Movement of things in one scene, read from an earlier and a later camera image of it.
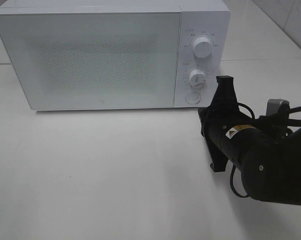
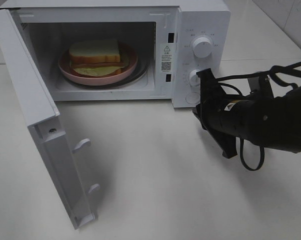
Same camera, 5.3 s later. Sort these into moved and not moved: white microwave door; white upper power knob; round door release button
Moved: white microwave door
Not moved: white upper power knob; round door release button
